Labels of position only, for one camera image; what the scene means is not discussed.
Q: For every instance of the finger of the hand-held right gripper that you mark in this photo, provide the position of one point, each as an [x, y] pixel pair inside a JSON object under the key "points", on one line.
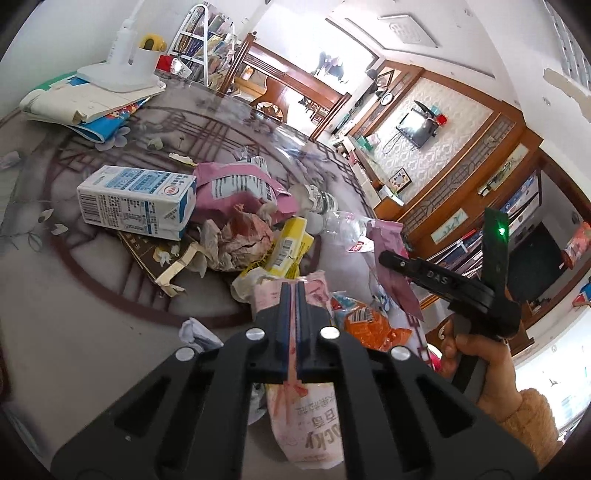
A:
{"points": [[418, 271]]}

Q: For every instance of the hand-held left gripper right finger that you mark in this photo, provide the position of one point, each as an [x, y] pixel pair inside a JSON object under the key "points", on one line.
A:
{"points": [[302, 318]]}

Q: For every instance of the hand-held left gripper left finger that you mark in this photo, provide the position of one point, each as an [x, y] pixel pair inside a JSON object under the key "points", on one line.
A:
{"points": [[285, 318]]}

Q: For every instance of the pink torn wrapper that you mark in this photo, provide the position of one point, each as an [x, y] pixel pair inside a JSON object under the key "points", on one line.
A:
{"points": [[392, 281]]}

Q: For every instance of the yellow packet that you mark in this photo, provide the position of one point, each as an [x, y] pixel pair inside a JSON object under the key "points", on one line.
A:
{"points": [[288, 244]]}

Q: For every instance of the pink printed snack packet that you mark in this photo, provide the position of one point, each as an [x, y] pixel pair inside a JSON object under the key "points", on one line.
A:
{"points": [[304, 424]]}

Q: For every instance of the person's right forearm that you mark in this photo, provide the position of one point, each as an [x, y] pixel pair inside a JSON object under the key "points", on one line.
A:
{"points": [[533, 424]]}

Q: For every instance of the person's right hand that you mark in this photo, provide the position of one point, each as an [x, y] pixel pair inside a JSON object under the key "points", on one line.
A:
{"points": [[501, 378]]}

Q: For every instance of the orange snack packet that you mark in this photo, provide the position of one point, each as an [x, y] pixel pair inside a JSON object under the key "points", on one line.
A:
{"points": [[369, 325]]}

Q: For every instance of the crumpled white tissue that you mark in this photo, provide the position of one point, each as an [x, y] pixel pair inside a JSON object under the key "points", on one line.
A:
{"points": [[201, 334]]}

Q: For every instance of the crumpled brown paper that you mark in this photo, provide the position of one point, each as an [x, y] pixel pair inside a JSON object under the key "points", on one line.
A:
{"points": [[242, 237]]}

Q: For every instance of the framed diamond pattern picture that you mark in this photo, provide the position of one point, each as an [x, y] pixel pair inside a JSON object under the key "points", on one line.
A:
{"points": [[400, 180]]}

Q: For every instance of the low wooden cabinet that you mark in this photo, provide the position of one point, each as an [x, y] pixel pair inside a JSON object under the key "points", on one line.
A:
{"points": [[369, 170]]}

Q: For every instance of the clear plastic bottle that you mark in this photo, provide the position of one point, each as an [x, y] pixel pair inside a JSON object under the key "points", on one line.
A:
{"points": [[323, 207]]}

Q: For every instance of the pink crumpled snack bag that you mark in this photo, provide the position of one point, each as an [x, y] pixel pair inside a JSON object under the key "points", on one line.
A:
{"points": [[240, 184]]}

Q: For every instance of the flattened brown cardboard box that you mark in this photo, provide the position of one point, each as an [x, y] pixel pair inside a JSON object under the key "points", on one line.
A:
{"points": [[152, 258]]}

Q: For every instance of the white and blue milk carton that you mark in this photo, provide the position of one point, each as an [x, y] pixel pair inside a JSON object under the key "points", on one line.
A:
{"points": [[134, 203]]}

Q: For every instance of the ceiling vent panel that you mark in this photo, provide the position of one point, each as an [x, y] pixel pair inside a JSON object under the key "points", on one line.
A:
{"points": [[408, 30]]}

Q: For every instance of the small red object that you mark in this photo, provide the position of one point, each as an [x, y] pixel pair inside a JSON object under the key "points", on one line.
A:
{"points": [[164, 63]]}

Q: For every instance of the white bookshelf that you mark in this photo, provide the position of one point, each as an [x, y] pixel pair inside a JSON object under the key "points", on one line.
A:
{"points": [[203, 41]]}

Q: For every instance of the stack of books and papers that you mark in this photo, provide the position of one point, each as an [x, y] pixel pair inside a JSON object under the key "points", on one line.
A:
{"points": [[74, 106]]}

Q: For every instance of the yellow tape roll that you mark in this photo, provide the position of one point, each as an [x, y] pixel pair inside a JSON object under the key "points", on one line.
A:
{"points": [[153, 42]]}

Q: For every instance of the wall television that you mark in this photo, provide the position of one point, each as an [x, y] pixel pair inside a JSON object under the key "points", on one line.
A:
{"points": [[415, 128]]}

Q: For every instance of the wall clock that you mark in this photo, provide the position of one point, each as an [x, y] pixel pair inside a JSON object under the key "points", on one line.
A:
{"points": [[387, 98]]}

